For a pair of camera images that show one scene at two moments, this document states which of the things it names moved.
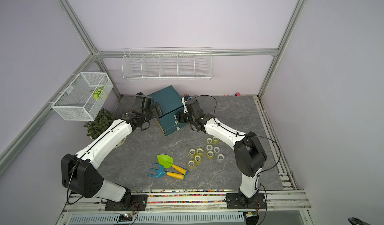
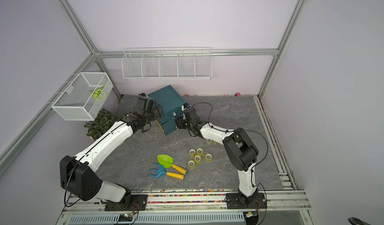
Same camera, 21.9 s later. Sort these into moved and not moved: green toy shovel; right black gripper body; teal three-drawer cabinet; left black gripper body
Moved: right black gripper body
Not moved: left black gripper body; teal three-drawer cabinet; green toy shovel
